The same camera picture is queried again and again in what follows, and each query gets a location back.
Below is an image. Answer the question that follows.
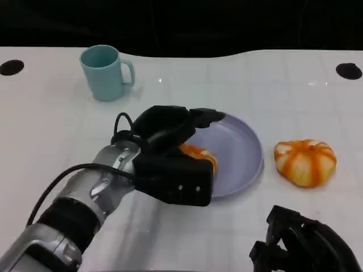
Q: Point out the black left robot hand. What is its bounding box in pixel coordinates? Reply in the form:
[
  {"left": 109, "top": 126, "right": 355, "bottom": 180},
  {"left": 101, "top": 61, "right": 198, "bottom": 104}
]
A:
[{"left": 132, "top": 105, "right": 227, "bottom": 159}]

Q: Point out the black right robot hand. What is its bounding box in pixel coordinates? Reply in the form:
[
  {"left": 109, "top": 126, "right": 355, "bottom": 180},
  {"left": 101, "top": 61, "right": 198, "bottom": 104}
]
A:
[{"left": 249, "top": 205, "right": 363, "bottom": 272}]

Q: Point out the orange and white bread roll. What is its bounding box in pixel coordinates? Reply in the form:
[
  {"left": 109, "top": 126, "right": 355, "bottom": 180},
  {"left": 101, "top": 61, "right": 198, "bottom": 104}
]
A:
[
  {"left": 179, "top": 143, "right": 219, "bottom": 178},
  {"left": 273, "top": 138, "right": 337, "bottom": 188}
]

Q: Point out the lilac plate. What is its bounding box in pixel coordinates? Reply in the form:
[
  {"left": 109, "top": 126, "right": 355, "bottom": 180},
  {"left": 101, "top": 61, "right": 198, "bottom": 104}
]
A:
[{"left": 183, "top": 112, "right": 264, "bottom": 199}]

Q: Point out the pale green mug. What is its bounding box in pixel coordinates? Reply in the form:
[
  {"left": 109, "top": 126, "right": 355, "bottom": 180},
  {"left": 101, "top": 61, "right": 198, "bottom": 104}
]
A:
[{"left": 79, "top": 44, "right": 136, "bottom": 102}]

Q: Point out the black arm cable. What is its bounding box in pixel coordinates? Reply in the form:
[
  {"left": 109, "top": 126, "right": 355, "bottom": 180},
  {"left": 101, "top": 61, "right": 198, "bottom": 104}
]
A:
[
  {"left": 111, "top": 112, "right": 144, "bottom": 150},
  {"left": 26, "top": 163, "right": 136, "bottom": 227}
]

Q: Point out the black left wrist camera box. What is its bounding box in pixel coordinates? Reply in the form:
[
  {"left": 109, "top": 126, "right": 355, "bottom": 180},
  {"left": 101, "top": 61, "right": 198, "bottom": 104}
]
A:
[{"left": 132, "top": 151, "right": 214, "bottom": 207}]

